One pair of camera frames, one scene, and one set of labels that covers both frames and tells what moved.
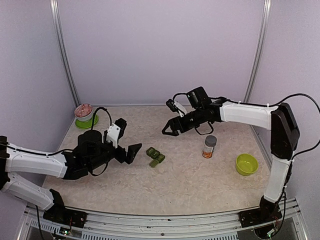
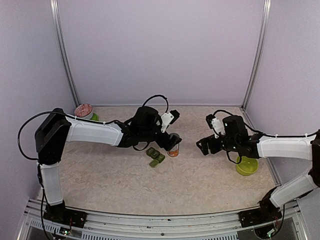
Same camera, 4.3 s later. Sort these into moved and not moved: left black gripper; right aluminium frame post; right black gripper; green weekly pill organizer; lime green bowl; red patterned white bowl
Moved: left black gripper; right black gripper
Not moved: lime green bowl; red patterned white bowl; green weekly pill organizer; right aluminium frame post
